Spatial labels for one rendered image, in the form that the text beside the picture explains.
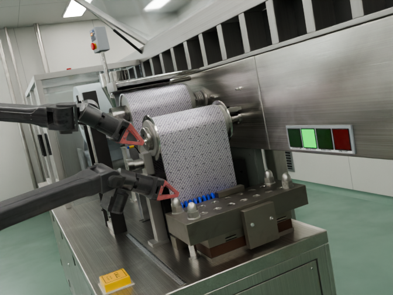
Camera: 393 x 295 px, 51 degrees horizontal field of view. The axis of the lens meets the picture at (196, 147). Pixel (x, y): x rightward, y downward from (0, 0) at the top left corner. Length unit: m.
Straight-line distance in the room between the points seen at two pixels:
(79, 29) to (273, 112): 5.92
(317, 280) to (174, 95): 0.79
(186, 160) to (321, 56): 0.51
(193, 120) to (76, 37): 5.75
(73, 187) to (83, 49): 5.91
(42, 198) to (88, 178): 0.13
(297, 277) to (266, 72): 0.60
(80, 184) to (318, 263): 0.71
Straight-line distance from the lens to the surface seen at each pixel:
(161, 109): 1.51
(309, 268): 1.28
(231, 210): 1.15
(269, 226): 1.20
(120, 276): 1.17
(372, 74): 0.97
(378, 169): 4.30
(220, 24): 1.48
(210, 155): 1.32
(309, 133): 1.15
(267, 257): 1.17
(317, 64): 1.09
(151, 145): 1.28
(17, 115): 1.30
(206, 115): 1.32
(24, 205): 1.05
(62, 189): 1.09
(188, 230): 1.10
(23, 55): 6.83
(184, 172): 1.29
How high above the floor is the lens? 1.37
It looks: 8 degrees down
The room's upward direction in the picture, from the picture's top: 11 degrees counter-clockwise
